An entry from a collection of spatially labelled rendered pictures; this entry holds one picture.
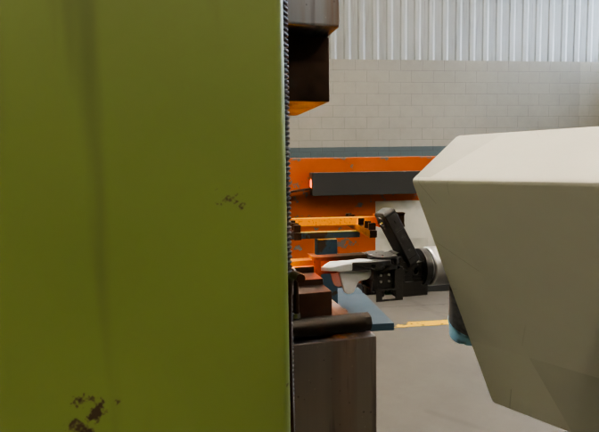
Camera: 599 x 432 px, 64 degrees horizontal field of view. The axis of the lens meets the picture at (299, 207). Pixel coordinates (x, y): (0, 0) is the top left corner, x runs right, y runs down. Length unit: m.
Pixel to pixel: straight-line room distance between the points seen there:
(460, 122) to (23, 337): 8.97
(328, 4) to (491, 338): 0.47
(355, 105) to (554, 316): 8.24
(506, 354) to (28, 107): 0.45
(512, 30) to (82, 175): 9.67
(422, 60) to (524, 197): 8.74
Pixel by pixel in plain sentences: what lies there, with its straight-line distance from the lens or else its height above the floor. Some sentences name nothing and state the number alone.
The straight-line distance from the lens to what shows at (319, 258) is 0.85.
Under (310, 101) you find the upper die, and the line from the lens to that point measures 0.74.
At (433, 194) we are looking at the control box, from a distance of 0.41.
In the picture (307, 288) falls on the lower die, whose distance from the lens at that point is 0.78.
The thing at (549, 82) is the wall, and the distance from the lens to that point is 10.13.
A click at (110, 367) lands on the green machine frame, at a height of 1.02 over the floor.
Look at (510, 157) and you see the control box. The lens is 0.40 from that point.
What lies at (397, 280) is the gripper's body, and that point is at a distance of 0.90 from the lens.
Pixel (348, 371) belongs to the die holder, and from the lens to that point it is 0.77.
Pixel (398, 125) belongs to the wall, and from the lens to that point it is 8.79.
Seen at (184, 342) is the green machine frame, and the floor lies 1.04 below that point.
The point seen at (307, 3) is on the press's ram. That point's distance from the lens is 0.71.
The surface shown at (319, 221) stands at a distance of 1.46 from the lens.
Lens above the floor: 1.17
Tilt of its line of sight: 5 degrees down
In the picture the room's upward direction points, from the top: 1 degrees counter-clockwise
